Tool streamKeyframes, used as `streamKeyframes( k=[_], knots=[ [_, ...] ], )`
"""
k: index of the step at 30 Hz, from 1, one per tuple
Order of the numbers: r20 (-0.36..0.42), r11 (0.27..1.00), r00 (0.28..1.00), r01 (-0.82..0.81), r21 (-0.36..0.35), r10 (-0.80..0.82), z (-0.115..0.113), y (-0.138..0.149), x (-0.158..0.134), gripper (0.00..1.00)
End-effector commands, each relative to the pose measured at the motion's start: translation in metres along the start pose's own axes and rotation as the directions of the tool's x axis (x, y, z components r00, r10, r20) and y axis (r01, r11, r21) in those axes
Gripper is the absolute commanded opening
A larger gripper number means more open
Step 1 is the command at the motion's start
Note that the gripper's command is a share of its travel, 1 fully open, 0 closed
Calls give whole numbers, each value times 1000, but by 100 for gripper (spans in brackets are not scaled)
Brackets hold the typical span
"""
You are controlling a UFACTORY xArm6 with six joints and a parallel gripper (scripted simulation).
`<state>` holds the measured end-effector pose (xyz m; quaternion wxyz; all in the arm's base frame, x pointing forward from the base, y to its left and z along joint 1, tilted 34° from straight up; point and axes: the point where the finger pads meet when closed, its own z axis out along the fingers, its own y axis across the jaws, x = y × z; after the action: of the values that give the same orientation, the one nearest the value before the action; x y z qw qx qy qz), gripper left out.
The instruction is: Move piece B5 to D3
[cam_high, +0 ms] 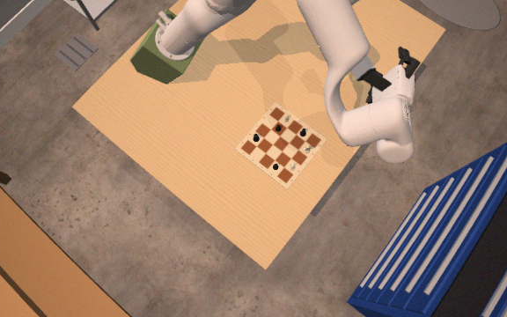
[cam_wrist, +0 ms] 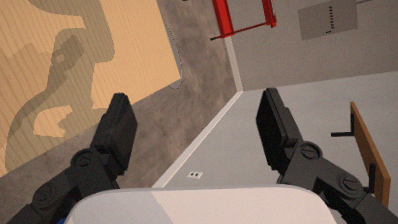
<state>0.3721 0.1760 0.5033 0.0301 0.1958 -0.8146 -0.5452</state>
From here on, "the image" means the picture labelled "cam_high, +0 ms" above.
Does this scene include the brown and cream chessboard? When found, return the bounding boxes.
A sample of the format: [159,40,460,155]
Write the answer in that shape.
[235,102,327,189]

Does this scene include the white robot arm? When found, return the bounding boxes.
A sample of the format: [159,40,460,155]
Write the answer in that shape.
[156,0,414,164]

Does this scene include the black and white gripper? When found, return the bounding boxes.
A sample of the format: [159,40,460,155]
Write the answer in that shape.
[366,47,421,105]

